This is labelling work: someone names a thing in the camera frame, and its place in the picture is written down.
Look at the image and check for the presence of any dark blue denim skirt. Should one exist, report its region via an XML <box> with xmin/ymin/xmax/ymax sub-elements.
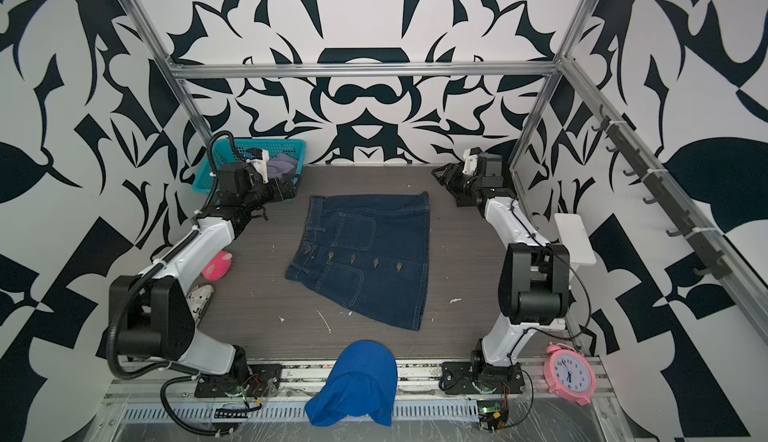
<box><xmin>285</xmin><ymin>192</ymin><xmax>431</xmax><ymax>331</ymax></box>

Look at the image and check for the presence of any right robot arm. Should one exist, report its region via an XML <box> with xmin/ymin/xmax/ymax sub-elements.
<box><xmin>431</xmin><ymin>149</ymin><xmax>571</xmax><ymax>369</ymax></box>

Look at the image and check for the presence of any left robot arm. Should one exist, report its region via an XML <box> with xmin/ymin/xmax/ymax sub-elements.
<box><xmin>105</xmin><ymin>161</ymin><xmax>301</xmax><ymax>384</ymax></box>

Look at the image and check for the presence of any lavender grey skirt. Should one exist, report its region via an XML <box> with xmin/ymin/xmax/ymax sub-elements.
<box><xmin>267</xmin><ymin>153</ymin><xmax>299</xmax><ymax>181</ymax></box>

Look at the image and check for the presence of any teal plastic basket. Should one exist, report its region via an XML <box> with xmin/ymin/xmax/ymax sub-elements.
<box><xmin>193</xmin><ymin>137</ymin><xmax>306</xmax><ymax>194</ymax></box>

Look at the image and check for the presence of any pink plush toy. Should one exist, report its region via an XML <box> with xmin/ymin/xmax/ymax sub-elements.
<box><xmin>201</xmin><ymin>251</ymin><xmax>233</xmax><ymax>282</ymax></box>

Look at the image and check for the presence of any white shelf stand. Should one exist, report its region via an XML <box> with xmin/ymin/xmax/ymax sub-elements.
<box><xmin>554</xmin><ymin>213</ymin><xmax>596</xmax><ymax>267</ymax></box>

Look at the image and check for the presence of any blue cloth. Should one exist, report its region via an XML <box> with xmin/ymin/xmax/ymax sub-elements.
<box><xmin>305</xmin><ymin>340</ymin><xmax>398</xmax><ymax>427</ymax></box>

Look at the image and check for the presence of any pink alarm clock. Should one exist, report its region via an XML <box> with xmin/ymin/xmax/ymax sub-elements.
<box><xmin>543</xmin><ymin>343</ymin><xmax>597</xmax><ymax>406</ymax></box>

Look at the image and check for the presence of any small green circuit board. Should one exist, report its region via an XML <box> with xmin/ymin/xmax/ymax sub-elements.
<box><xmin>477</xmin><ymin>400</ymin><xmax>509</xmax><ymax>432</ymax></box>

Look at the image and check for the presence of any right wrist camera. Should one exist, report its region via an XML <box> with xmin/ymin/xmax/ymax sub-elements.
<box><xmin>462</xmin><ymin>147</ymin><xmax>482</xmax><ymax>177</ymax></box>

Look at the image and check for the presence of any aluminium frame crossbar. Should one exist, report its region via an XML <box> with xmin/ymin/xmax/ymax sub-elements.
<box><xmin>169</xmin><ymin>61</ymin><xmax>556</xmax><ymax>80</ymax></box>

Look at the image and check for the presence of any grey wall hook rack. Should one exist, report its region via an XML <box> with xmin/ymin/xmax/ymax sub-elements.
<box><xmin>594</xmin><ymin>106</ymin><xmax>734</xmax><ymax>280</ymax></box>

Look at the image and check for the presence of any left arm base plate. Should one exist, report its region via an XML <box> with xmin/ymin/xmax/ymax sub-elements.
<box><xmin>194</xmin><ymin>363</ymin><xmax>284</xmax><ymax>399</ymax></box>

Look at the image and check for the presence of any black corrugated cable conduit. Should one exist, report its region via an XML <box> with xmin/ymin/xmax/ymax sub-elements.
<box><xmin>105</xmin><ymin>131</ymin><xmax>247</xmax><ymax>437</ymax></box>

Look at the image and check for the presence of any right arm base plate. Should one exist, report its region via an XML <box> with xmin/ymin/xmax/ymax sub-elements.
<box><xmin>438</xmin><ymin>362</ymin><xmax>526</xmax><ymax>395</ymax></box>

